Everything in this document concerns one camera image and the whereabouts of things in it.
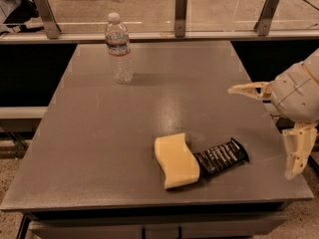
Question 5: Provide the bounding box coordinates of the grey table cabinet base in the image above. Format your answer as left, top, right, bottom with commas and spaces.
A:
15, 202, 287, 239

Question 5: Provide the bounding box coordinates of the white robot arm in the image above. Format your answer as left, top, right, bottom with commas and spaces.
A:
228, 49, 319, 179

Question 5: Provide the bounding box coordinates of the left metal bracket post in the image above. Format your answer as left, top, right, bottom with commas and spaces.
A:
34, 0, 61, 39

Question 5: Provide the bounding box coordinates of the middle metal bracket post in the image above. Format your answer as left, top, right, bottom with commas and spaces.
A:
174, 0, 187, 38

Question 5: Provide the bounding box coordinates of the right metal bracket post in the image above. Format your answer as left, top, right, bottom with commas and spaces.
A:
254, 0, 280, 36

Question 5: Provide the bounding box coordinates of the metal bracket post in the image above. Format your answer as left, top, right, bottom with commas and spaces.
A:
254, 0, 280, 36
34, 0, 61, 39
174, 0, 187, 38

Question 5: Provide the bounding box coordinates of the dark object top left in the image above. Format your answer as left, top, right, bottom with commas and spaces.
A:
0, 0, 39, 34

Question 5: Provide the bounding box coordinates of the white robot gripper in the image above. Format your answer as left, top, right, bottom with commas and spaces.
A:
227, 62, 319, 180

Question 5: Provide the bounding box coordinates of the clear plastic water bottle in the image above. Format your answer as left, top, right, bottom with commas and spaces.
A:
105, 12, 134, 84

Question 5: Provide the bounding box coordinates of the yellow wavy sponge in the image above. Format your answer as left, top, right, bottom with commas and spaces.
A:
155, 133, 200, 189

